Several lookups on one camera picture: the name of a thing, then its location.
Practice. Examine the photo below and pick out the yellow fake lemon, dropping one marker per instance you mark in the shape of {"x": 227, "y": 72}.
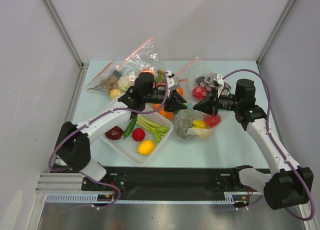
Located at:
{"x": 146, "y": 147}

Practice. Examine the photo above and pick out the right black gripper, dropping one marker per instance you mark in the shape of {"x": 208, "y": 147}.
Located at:
{"x": 214, "y": 103}

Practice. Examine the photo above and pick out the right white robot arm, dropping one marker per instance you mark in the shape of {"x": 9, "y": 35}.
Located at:
{"x": 288, "y": 184}

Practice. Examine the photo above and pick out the dark red fake apple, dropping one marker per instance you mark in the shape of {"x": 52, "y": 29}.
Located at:
{"x": 115, "y": 133}

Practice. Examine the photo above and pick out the red zip bag with oranges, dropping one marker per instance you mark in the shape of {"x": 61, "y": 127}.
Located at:
{"x": 160, "y": 83}

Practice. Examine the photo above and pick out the white plastic basket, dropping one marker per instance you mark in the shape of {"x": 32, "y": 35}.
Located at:
{"x": 128, "y": 147}

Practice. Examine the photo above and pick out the small bag with brown grapes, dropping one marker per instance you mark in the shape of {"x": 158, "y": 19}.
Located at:
{"x": 106, "y": 80}

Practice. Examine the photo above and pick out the orange fake tangerine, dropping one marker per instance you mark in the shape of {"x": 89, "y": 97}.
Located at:
{"x": 167, "y": 115}

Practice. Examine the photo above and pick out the blue zip clear bag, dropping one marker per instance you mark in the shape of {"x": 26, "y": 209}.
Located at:
{"x": 193, "y": 114}

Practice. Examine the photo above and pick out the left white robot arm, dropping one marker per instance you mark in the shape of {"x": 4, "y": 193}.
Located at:
{"x": 73, "y": 145}

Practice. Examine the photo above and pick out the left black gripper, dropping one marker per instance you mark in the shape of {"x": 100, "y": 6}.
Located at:
{"x": 174, "y": 101}

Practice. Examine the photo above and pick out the orange fake orange in bag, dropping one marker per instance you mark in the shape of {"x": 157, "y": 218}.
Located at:
{"x": 148, "y": 70}

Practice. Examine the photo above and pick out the white slotted cable duct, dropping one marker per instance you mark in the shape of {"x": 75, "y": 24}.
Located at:
{"x": 149, "y": 197}

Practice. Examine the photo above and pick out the large crinkled red zip bag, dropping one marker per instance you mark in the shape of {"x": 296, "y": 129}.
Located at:
{"x": 145, "y": 56}

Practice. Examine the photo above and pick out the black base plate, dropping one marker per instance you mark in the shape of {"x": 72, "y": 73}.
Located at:
{"x": 162, "y": 180}

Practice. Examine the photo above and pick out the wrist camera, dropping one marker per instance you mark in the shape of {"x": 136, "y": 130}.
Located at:
{"x": 172, "y": 81}
{"x": 216, "y": 80}

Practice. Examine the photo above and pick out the red fake tomato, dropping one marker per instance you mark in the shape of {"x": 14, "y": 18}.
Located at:
{"x": 138, "y": 134}

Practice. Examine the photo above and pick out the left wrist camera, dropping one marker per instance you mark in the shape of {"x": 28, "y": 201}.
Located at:
{"x": 172, "y": 81}

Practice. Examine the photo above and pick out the white fake cauliflower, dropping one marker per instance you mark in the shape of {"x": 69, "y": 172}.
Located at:
{"x": 125, "y": 82}

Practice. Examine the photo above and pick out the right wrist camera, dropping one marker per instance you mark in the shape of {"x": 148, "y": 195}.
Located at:
{"x": 216, "y": 80}

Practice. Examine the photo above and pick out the red spotted fake strawberry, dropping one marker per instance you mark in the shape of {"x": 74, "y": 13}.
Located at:
{"x": 199, "y": 92}

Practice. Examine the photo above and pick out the yellow fake egg fruit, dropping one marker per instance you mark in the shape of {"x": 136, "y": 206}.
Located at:
{"x": 114, "y": 93}

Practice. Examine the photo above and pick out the red zip bag with strawberries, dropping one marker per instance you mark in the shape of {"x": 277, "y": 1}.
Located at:
{"x": 193, "y": 74}

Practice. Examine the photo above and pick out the green fake chili pepper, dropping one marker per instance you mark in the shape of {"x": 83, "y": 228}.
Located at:
{"x": 130, "y": 127}

